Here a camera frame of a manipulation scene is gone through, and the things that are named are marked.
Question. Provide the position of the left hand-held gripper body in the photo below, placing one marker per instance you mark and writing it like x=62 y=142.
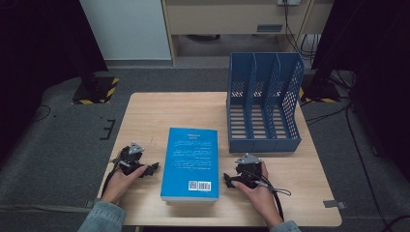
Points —
x=132 y=158

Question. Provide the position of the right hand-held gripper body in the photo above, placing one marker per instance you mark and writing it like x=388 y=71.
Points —
x=249 y=170

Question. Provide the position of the thick bright blue book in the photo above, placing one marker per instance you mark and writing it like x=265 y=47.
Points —
x=190 y=161

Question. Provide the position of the blue file rack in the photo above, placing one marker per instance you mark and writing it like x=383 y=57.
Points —
x=264 y=129

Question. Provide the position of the person's right hand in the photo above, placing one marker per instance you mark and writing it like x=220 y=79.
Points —
x=262 y=199

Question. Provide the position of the person's left hand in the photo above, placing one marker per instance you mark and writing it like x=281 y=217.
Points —
x=116 y=187

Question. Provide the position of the grey tape strip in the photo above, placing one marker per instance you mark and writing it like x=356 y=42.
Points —
x=92 y=203
x=333 y=204

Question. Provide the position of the black yellow striped stand base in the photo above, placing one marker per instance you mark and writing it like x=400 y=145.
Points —
x=96 y=92
x=322 y=93

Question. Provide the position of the white panel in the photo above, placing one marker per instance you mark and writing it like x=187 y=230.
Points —
x=125 y=29

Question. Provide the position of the grey rectangular grille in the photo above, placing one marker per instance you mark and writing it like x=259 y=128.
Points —
x=269 y=28

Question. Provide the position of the black curtain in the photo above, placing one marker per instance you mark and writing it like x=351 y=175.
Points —
x=380 y=38
x=32 y=48

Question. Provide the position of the beige cabinet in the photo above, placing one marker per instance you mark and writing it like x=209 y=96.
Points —
x=209 y=19

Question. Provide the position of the white power strip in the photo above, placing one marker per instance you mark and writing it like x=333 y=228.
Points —
x=289 y=2

